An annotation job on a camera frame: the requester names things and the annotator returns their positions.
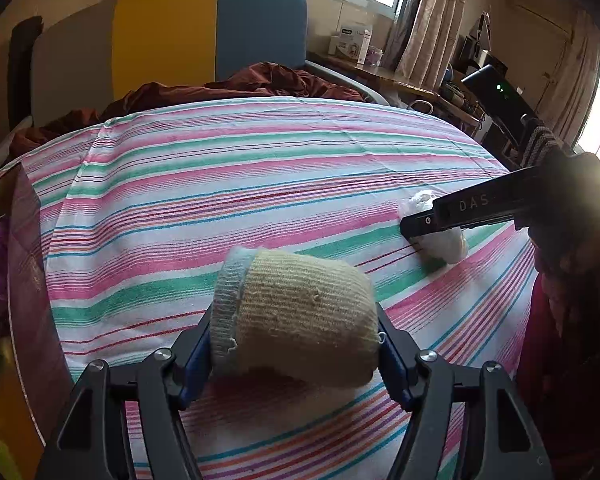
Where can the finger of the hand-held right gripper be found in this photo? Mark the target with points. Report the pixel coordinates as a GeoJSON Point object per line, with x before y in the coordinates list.
{"type": "Point", "coordinates": [420, 224]}

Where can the wooden desk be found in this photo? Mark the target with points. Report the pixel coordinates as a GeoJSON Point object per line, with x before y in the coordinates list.
{"type": "Point", "coordinates": [410, 85]}

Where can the gold tin box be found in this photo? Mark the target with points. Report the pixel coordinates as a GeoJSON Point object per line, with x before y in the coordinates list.
{"type": "Point", "coordinates": [27, 270]}

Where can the small purple jar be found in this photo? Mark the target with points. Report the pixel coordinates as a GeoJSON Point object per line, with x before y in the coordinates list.
{"type": "Point", "coordinates": [376, 56]}

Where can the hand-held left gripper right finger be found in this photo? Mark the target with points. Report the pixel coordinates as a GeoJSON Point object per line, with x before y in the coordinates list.
{"type": "Point", "coordinates": [392, 360]}

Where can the white padded bed rail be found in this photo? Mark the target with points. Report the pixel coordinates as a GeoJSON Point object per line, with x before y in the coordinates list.
{"type": "Point", "coordinates": [0, 145]}

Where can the dark knitted cloth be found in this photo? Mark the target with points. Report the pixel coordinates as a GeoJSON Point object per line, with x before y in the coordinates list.
{"type": "Point", "coordinates": [537, 142]}

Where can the person's red clothing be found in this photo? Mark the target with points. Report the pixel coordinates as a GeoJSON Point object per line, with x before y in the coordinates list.
{"type": "Point", "coordinates": [565, 360]}

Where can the black router with green lights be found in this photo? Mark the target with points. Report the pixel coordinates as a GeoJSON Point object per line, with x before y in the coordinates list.
{"type": "Point", "coordinates": [500, 95]}

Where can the maroon blanket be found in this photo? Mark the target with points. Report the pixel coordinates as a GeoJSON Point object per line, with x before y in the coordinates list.
{"type": "Point", "coordinates": [260, 80]}

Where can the black rolled mat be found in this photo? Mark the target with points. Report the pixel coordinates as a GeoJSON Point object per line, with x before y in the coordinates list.
{"type": "Point", "coordinates": [25, 60]}

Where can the striped bed sheet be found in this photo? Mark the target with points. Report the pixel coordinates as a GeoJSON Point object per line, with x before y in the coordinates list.
{"type": "Point", "coordinates": [230, 160]}

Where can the white plastic-wrapped bundle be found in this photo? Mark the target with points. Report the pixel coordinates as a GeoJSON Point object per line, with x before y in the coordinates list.
{"type": "Point", "coordinates": [445, 249]}

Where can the grey bed rail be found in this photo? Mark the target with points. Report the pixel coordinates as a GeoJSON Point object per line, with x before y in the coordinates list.
{"type": "Point", "coordinates": [345, 80]}

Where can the beige sock with blue cuff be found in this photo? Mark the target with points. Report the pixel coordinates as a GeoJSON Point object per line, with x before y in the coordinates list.
{"type": "Point", "coordinates": [300, 310]}

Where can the beige patterned curtain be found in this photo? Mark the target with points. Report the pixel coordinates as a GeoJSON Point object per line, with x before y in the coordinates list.
{"type": "Point", "coordinates": [575, 70]}
{"type": "Point", "coordinates": [430, 25]}

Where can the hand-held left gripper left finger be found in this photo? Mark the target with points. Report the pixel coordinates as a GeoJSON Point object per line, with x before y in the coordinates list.
{"type": "Point", "coordinates": [197, 360]}

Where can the white cardboard box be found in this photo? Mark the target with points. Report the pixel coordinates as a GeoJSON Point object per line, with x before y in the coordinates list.
{"type": "Point", "coordinates": [352, 45]}

